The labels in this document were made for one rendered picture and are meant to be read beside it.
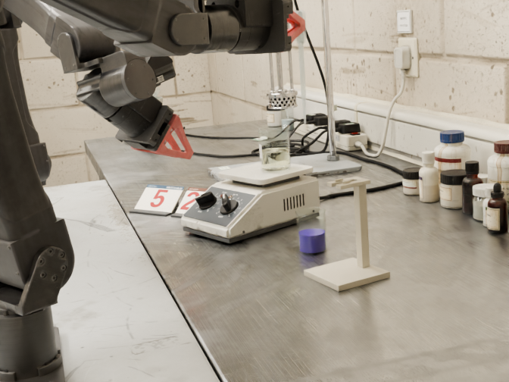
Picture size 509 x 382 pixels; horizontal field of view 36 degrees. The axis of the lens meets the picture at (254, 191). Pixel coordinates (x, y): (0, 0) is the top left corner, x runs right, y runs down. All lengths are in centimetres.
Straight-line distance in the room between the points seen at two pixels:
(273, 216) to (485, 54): 54
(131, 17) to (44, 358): 36
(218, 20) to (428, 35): 85
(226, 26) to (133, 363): 40
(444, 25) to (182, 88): 220
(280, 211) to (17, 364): 57
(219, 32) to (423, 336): 41
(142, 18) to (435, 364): 46
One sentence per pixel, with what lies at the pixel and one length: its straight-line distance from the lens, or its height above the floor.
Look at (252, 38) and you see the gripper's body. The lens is 98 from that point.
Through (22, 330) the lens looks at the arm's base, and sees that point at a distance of 80.
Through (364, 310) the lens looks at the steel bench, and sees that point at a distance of 91.
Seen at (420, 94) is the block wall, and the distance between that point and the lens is 176.
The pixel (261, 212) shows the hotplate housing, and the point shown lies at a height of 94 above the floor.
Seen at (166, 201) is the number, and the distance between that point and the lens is 144.
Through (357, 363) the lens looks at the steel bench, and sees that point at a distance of 79.
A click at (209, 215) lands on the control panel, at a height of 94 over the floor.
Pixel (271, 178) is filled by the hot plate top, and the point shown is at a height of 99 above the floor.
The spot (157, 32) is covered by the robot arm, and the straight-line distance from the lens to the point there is 86.
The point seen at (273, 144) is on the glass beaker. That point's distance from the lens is 126.
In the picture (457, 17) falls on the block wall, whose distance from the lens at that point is 162.
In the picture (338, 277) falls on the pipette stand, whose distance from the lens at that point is 100.
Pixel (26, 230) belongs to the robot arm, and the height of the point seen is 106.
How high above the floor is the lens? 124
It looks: 13 degrees down
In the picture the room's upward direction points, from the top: 4 degrees counter-clockwise
